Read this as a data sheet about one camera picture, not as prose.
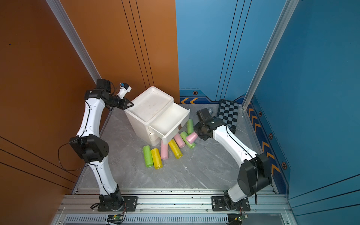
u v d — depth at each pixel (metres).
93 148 0.53
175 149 0.91
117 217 0.71
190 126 1.02
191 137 0.81
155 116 0.81
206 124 0.60
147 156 0.88
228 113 1.11
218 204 0.72
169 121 0.87
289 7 0.70
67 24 0.75
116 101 0.73
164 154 0.89
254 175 0.42
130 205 0.74
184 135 0.97
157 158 0.87
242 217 0.69
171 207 0.73
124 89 0.77
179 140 0.94
